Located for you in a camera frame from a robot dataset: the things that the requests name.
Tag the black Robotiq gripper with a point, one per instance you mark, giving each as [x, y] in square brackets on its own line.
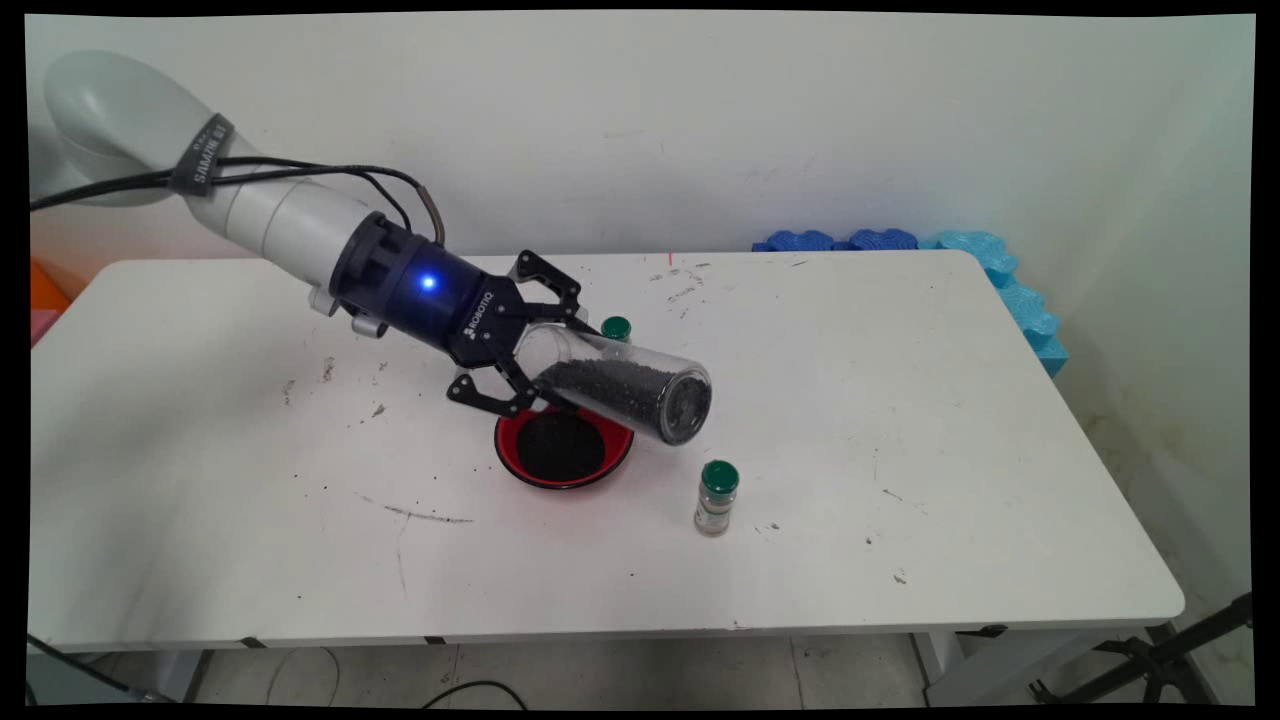
[420, 290]

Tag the tall clear jar black granules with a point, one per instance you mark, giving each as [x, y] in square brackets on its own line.
[640, 390]

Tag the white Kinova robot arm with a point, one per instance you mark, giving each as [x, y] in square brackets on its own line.
[280, 225]

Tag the small spice bottle green cap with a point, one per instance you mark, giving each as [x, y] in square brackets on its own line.
[718, 480]
[617, 328]

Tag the black granule pile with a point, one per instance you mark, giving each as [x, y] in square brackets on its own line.
[555, 450]

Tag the red bowl black rim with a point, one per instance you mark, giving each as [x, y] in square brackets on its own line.
[610, 455]

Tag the dark blue foam mat piece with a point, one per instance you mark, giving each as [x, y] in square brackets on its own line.
[882, 240]
[795, 241]

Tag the white table leg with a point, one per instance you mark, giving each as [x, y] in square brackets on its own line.
[175, 670]

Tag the orange foam block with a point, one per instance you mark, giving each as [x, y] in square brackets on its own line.
[45, 290]

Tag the pink foam block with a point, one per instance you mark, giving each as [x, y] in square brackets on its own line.
[42, 325]

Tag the light blue foam mat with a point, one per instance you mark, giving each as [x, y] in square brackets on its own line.
[1020, 300]

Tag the black tripod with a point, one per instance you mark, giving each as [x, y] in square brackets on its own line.
[1160, 660]

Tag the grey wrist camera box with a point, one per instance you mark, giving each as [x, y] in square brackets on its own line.
[368, 327]

